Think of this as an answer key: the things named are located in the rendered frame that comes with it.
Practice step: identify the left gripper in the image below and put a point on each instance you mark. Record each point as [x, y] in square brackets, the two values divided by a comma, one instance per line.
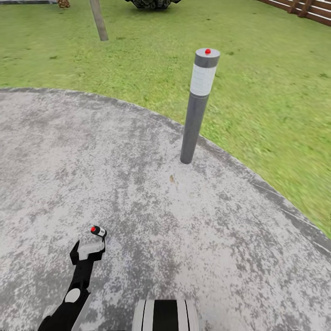
[84, 264]

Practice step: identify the pesticide atomizer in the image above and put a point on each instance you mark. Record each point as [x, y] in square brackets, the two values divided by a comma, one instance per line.
[98, 231]

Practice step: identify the robot trunk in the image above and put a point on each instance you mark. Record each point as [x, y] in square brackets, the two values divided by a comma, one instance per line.
[165, 315]

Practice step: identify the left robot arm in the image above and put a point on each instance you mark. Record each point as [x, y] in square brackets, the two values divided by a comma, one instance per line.
[74, 307]

